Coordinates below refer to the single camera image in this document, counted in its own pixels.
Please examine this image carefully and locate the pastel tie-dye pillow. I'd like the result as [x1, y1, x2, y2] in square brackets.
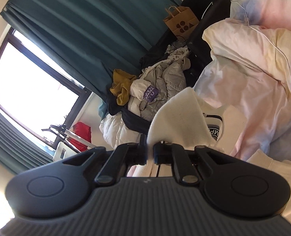
[230, 0, 291, 31]

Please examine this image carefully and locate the cream knit sweater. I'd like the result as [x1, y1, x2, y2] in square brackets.
[129, 87, 291, 177]

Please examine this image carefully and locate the white puffy coat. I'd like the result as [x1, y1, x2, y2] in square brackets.
[99, 113, 147, 150]

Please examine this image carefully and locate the red cloth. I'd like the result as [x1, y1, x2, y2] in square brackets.
[69, 122, 92, 153]

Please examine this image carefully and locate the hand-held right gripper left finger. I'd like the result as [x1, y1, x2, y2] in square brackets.
[62, 142, 149, 186]

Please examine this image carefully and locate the teal curtain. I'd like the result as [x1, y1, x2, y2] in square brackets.
[0, 0, 183, 104]
[0, 97, 56, 175]

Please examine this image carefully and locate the brown paper bag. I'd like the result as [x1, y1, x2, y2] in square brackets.
[163, 5, 200, 37]

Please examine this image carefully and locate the mustard yellow garment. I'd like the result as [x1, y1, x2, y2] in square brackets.
[110, 68, 138, 106]

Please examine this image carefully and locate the black chair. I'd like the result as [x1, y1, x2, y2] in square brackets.
[139, 0, 232, 79]

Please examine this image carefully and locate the white cable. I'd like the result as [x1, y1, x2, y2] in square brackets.
[201, 0, 291, 96]

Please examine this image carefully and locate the black framed window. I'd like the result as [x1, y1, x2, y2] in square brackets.
[0, 27, 93, 150]

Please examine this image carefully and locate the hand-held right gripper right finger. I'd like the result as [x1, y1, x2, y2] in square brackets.
[153, 142, 237, 185]

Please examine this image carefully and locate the cream pillow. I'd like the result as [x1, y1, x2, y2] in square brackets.
[202, 17, 291, 99]

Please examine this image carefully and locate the white floral garment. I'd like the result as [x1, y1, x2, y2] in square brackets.
[168, 47, 191, 69]

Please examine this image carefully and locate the pastel tie-dye blanket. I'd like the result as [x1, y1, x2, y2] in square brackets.
[128, 52, 291, 177]

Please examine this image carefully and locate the dark clothing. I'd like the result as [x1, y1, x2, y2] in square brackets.
[106, 93, 153, 134]

